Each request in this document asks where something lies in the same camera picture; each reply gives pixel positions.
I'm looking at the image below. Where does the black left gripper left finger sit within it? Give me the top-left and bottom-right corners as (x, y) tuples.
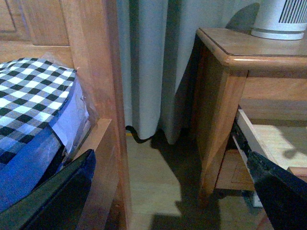
(0, 149), (96, 230)

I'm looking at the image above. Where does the wooden bed frame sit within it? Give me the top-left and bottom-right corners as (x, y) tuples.
(0, 0), (131, 230)

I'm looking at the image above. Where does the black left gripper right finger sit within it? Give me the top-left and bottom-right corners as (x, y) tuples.
(247, 151), (307, 230)

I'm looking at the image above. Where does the checkered mattress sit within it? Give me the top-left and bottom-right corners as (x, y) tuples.
(0, 57), (90, 211)

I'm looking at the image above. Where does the white slatted air purifier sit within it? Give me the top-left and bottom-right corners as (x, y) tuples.
(251, 0), (307, 40)

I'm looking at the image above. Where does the wooden nightstand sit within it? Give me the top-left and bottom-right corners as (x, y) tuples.
(192, 28), (307, 206)

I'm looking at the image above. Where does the wooden drawer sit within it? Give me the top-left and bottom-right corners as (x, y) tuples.
(233, 108), (307, 181)
(215, 149), (255, 191)

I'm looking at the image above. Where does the grey curtain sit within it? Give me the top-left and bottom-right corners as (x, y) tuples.
(117, 0), (260, 144)

